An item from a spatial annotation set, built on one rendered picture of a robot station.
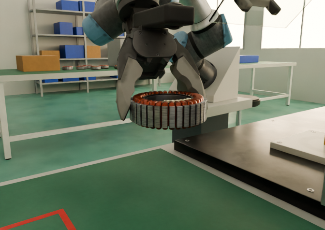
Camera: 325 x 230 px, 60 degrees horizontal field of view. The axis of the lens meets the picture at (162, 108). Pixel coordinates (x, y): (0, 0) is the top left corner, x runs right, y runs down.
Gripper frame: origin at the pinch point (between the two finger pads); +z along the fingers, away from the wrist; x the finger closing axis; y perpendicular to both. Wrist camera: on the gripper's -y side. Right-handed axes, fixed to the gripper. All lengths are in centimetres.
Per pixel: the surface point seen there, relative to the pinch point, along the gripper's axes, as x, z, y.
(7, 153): 44, -51, 244
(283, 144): -24.1, 7.2, 4.9
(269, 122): -37.5, -0.1, 19.9
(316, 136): -34.7, 6.7, 5.9
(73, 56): -66, -310, 534
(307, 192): -14.6, 14.8, -5.7
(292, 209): -12.3, 16.5, -4.3
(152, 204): 4.2, 11.9, 3.0
